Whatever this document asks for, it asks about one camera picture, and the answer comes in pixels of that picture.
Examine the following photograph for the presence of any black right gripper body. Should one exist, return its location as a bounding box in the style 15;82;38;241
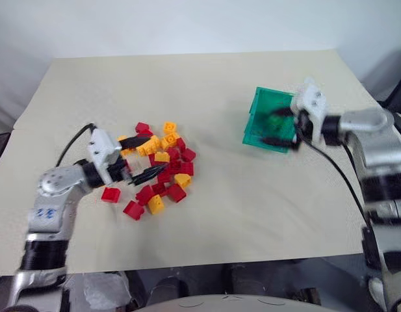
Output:
293;109;314;141

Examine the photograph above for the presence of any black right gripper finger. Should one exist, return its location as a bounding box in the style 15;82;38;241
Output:
263;136;301;151
270;107;298;119

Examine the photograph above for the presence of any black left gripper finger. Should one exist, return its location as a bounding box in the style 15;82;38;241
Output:
118;135;153;151
127;164;168;187

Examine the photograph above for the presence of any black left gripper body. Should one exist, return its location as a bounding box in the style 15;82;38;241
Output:
107;157;133;185

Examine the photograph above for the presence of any green toy block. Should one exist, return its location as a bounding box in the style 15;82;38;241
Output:
267;114;286;130

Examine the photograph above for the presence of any teal plastic bin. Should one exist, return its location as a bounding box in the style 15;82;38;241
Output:
242;86;299;154

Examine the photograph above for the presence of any black background furniture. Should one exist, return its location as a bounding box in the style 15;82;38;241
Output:
358;47;401;114

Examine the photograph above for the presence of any white crumpled plastic bag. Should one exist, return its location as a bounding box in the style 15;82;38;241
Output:
83;272;132;310

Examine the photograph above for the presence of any light grey robot torso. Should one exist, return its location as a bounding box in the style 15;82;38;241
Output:
134;293;328;312

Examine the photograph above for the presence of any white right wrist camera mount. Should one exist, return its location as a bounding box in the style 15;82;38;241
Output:
291;77;328;146

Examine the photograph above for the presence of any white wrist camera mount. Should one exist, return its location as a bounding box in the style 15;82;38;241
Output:
291;77;328;146
87;128;123;185

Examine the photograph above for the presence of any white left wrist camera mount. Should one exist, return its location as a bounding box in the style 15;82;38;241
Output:
87;128;123;185

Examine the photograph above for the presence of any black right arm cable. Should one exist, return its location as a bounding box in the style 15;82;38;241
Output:
299;136;372;230

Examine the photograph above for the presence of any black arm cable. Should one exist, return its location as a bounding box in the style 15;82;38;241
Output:
56;122;96;167
299;136;372;230

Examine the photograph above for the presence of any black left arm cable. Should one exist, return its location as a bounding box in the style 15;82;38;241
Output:
56;122;96;167

